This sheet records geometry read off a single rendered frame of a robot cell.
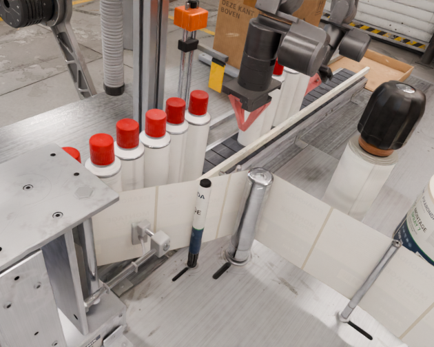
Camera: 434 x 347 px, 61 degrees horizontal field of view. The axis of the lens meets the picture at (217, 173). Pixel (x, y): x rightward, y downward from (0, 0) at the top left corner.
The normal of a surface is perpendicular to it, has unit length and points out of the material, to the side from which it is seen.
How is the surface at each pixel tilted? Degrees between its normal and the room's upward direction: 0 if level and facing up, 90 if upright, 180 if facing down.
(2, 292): 90
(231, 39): 90
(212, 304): 0
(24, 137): 0
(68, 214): 0
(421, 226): 90
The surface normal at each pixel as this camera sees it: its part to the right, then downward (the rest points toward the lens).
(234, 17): -0.62, 0.44
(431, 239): -0.92, 0.15
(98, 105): 0.15, -0.75
